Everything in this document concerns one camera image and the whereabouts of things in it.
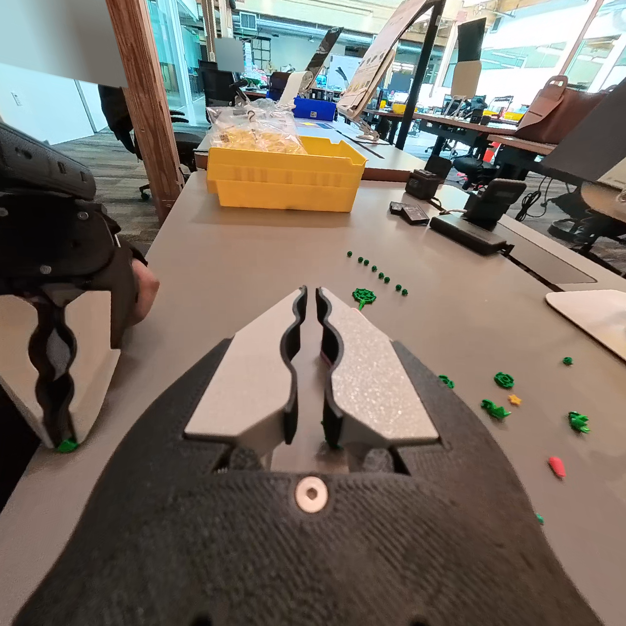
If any yellow plastic bin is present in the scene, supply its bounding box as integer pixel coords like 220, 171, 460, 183
206, 135, 368, 214

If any brown bag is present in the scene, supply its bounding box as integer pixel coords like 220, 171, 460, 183
515, 75, 614, 146

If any person's left hand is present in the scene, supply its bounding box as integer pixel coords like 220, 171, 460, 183
131, 263, 160, 325

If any black board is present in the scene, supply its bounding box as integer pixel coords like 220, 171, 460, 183
539, 83, 626, 186

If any black card pack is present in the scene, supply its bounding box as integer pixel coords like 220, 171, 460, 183
389, 200, 431, 226

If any blue plastic bin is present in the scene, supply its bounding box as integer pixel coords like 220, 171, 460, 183
292, 96, 338, 122

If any clear plastic bag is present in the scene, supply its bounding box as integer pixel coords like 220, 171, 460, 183
205, 98, 310, 156

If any black pole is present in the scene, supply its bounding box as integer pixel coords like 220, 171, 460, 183
394, 0, 447, 151

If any wooden post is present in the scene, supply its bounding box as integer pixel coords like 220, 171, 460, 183
105, 0, 186, 227

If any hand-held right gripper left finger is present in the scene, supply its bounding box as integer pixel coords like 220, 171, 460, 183
184, 286, 309, 471

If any black flat device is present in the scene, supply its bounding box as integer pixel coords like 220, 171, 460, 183
429, 214, 514, 256

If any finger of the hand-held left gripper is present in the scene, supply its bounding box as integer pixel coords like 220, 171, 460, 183
59, 289, 122, 441
0, 293, 58, 450

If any cardboard sign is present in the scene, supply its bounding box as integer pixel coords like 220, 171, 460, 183
336, 0, 433, 143

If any black upright device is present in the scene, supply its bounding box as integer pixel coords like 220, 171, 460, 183
464, 178, 528, 231

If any row of green round studs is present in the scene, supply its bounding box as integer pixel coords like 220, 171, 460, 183
346, 250, 410, 296

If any small black box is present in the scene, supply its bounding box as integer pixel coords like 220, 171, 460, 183
404, 168, 444, 200

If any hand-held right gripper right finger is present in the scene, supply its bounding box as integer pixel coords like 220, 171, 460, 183
316, 287, 440, 472

